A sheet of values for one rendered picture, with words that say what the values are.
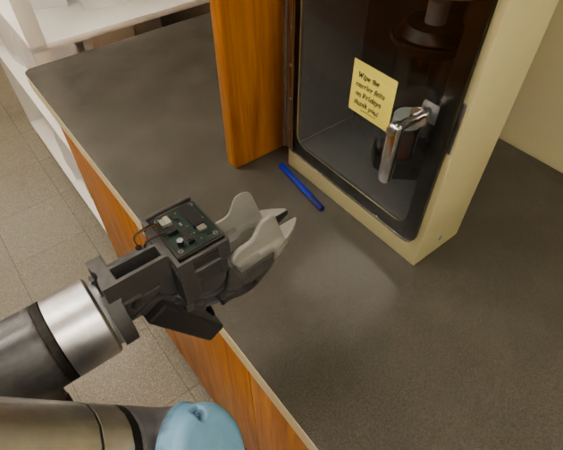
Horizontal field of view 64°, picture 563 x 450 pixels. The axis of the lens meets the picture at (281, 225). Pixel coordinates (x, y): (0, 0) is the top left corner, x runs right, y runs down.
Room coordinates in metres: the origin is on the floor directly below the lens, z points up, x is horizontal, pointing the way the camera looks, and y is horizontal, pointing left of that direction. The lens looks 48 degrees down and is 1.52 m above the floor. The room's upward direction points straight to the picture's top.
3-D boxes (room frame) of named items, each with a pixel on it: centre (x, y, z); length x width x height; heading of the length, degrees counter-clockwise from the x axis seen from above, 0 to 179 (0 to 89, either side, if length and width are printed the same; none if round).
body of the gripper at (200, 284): (0.25, 0.11, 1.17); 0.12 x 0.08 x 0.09; 128
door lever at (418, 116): (0.45, -0.15, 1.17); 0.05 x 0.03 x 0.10; 128
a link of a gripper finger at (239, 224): (0.33, 0.04, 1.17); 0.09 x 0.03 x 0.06; 131
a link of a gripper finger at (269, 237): (0.30, 0.01, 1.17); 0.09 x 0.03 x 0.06; 126
